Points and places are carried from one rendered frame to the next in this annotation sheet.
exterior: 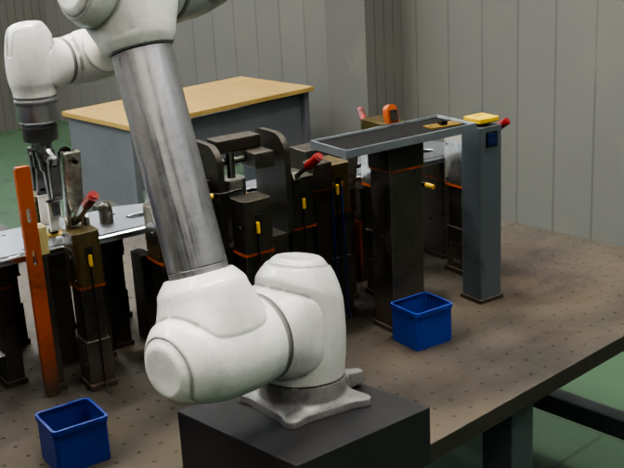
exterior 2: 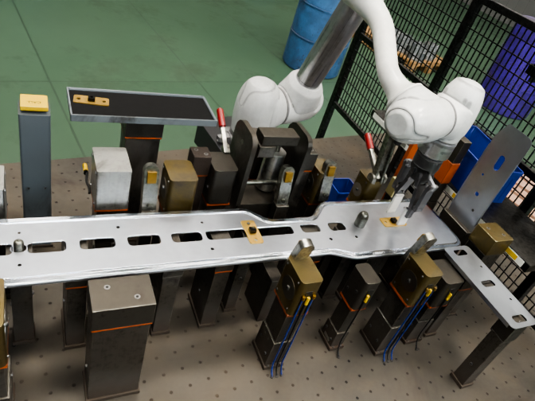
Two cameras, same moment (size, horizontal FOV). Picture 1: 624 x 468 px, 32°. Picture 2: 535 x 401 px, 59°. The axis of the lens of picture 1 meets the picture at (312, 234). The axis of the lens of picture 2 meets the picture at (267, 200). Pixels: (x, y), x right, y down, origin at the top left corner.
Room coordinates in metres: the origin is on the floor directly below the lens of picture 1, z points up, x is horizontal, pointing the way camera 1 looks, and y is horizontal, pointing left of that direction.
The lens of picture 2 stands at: (3.44, 0.19, 1.79)
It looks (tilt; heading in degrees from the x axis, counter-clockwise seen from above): 36 degrees down; 180
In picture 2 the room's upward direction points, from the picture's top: 19 degrees clockwise
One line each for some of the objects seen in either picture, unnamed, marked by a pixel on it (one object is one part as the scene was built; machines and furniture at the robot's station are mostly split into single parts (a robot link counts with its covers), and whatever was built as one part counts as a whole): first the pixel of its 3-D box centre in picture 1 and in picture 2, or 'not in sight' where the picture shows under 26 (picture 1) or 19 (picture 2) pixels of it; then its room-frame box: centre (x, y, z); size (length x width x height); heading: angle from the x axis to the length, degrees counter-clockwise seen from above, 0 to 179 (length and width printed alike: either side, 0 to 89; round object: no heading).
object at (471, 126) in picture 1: (395, 135); (143, 107); (2.36, -0.20, 1.16); 0.37 x 0.14 x 0.02; 123
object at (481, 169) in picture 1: (481, 213); (36, 180); (2.50, -0.42, 0.92); 0.08 x 0.08 x 0.44; 33
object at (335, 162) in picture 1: (333, 239); (169, 222); (2.45, -0.05, 0.89); 0.12 x 0.08 x 0.38; 33
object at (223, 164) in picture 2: (299, 254); (207, 211); (2.35, 0.03, 0.89); 0.12 x 0.07 x 0.38; 33
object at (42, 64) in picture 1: (35, 58); (453, 109); (2.26, 0.56, 1.39); 0.13 x 0.11 x 0.16; 139
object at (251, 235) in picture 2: not in sight; (252, 230); (2.51, 0.18, 1.01); 0.08 x 0.04 x 0.01; 32
